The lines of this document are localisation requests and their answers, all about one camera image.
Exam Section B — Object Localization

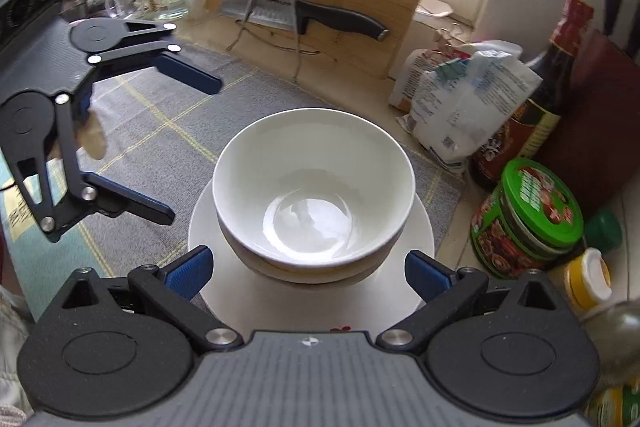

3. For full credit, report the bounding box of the grey checked table mat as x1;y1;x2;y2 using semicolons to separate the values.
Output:
0;29;463;323

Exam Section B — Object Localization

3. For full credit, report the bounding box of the clear plastic bottle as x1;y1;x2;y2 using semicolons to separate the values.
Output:
582;302;640;390

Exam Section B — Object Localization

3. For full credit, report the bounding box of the dark soy sauce bottle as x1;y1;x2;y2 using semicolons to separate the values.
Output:
470;0;596;192

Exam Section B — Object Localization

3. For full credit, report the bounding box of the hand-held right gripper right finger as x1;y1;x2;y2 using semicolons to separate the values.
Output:
375;250;565;352

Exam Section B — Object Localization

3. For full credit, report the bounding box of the bottle with yellow green label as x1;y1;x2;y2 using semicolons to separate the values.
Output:
585;384;640;427

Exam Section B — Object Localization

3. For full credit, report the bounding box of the white plate with fruit print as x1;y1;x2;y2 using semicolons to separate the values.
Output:
187;179;436;334

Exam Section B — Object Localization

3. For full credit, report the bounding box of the person's left hand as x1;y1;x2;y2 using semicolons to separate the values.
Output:
75;109;109;160

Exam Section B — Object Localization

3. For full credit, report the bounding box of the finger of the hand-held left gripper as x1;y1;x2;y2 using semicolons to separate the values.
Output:
87;19;224;96
11;93;177;243

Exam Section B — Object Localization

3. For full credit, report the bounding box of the person's white jacket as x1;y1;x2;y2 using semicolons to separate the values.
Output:
0;287;37;427

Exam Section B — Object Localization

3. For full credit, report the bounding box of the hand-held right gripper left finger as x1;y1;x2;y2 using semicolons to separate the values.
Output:
61;245;247;354

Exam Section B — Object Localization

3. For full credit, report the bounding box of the green bottle cap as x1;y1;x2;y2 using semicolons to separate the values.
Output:
582;209;624;254

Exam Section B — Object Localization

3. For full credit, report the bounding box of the black handled kitchen knife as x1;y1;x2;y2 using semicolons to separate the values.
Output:
220;0;390;42

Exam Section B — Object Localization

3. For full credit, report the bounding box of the white bag with red print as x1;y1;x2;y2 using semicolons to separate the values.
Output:
389;47;481;112

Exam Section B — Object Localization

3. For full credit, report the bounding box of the sauce jar with green lid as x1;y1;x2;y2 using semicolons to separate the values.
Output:
470;158;585;279

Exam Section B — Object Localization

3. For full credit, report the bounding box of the white bag with blue print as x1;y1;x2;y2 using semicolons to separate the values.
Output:
397;49;545;172

